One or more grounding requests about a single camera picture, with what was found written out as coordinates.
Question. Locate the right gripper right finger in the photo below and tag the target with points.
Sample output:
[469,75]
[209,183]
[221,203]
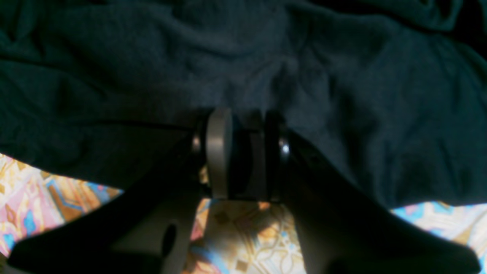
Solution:
[340,229]

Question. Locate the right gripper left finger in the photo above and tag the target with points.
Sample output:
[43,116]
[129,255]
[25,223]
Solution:
[147,229]

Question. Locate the black t-shirt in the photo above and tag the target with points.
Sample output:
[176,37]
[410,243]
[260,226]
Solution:
[392,92]

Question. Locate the patterned colourful tablecloth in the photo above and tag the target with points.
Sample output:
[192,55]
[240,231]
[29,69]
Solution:
[227,238]

